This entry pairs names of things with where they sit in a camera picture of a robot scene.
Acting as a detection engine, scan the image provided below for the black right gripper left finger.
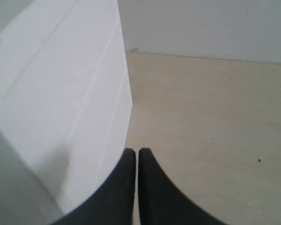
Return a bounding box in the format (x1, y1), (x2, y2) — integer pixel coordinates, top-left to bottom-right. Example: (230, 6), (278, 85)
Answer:
(54, 149), (136, 225)

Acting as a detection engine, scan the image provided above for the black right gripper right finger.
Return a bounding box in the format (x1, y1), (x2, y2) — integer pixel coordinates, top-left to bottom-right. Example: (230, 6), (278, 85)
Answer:
(138, 148), (224, 225)

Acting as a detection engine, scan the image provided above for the clear plastic storage bin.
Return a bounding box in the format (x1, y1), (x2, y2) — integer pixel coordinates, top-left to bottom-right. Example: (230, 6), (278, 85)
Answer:
(0, 0), (130, 225)

